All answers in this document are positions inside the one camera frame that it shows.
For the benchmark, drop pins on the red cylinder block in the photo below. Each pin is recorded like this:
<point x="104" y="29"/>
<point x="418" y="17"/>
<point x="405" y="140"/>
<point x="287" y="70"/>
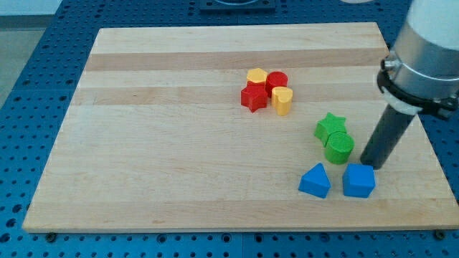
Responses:
<point x="275" y="79"/>

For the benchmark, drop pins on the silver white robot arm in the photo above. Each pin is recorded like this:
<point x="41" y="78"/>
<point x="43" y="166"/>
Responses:
<point x="420" y="74"/>

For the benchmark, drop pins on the green star block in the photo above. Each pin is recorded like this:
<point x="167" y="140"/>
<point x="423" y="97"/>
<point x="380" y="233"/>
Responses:
<point x="329" y="125"/>

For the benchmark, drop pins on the blue triangle block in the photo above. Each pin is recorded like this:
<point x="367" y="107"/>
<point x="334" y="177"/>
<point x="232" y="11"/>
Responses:
<point x="315" y="182"/>

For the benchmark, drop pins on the blue cube block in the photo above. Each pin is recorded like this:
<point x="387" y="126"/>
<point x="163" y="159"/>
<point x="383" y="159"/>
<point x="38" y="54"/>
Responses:
<point x="358" y="180"/>

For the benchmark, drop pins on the green cylinder block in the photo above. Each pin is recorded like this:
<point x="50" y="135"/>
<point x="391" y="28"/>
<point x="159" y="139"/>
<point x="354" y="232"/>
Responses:
<point x="338" y="148"/>

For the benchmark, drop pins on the yellow heart block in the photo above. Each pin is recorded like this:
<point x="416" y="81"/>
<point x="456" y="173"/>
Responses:
<point x="281" y="99"/>

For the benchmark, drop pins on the wooden board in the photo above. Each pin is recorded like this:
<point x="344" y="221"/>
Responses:
<point x="156" y="140"/>

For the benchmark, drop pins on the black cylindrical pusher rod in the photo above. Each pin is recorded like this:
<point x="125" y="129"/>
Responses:
<point x="387" y="133"/>

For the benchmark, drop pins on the red star block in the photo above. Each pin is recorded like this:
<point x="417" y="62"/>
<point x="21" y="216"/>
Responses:
<point x="254" y="98"/>

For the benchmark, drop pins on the yellow hexagon block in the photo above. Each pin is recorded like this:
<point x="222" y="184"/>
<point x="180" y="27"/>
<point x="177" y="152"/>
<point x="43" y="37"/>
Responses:
<point x="257" y="75"/>

